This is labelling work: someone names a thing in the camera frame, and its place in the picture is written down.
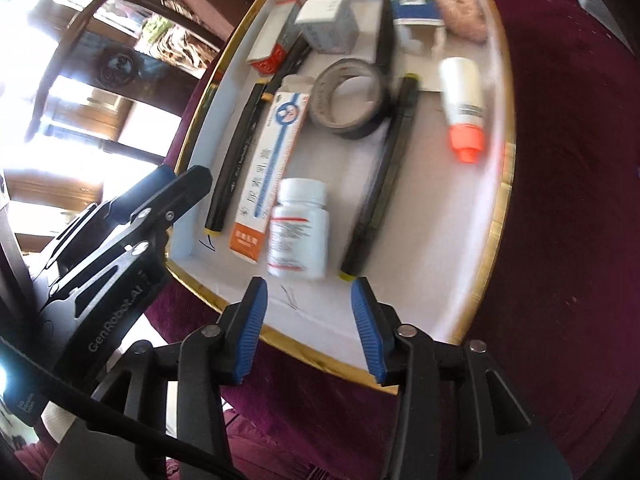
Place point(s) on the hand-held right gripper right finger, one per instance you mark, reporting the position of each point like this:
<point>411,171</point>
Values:
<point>367,330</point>

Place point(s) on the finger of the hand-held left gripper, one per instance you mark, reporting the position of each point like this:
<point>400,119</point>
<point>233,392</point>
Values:
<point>190,182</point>
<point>160,175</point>

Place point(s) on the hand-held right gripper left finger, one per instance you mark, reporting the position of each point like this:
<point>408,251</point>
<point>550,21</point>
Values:
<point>252,325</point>

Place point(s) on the black marker white lettering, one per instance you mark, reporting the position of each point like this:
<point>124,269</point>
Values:
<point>235,160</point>

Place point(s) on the orange white ointment box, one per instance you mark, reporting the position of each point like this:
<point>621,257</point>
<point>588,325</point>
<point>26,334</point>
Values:
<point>270,170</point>

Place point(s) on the gold-rimmed cardboard box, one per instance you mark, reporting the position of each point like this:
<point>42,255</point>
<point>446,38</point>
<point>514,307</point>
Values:
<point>425,260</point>

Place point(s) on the white bottle red label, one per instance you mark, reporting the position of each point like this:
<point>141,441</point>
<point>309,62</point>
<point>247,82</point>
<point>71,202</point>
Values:
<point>300,235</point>

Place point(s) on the black marker olive caps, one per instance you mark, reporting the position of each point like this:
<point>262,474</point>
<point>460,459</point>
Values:
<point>385,175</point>

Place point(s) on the black marker gold caps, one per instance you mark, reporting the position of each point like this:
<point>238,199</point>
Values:
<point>292,60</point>

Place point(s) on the long grey box red end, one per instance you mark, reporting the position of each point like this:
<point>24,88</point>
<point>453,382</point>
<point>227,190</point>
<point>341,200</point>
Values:
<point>272,35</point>

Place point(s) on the brown tape roll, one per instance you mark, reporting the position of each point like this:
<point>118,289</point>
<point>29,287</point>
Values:
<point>350,127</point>

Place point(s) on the white pink medicine box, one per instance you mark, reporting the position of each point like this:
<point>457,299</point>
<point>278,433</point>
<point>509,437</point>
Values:
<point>325,12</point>

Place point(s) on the black marker purple caps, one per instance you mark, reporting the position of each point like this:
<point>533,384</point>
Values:
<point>384,40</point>

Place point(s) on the white bottle orange cap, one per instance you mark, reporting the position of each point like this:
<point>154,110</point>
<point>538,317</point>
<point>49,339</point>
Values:
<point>462,95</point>

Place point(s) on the blue white medicine box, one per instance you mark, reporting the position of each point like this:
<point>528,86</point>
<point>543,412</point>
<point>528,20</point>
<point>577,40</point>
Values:
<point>417,10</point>

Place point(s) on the pink plush toy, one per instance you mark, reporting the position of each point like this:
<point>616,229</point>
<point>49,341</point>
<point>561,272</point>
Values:
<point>462,15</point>

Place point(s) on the carved wooden chair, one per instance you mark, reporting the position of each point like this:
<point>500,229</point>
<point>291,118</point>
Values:
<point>115,65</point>

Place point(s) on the patterned fabric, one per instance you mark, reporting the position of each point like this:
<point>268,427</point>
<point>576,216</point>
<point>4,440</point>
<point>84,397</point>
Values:
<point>175,40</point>

